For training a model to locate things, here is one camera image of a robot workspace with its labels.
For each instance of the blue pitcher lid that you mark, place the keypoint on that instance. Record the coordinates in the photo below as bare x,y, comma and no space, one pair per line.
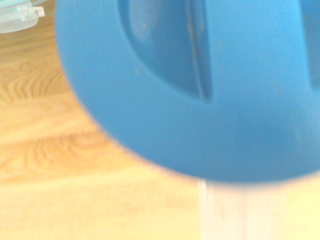
105,82

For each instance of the clear lidded food container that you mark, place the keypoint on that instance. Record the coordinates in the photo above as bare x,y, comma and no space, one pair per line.
15,18

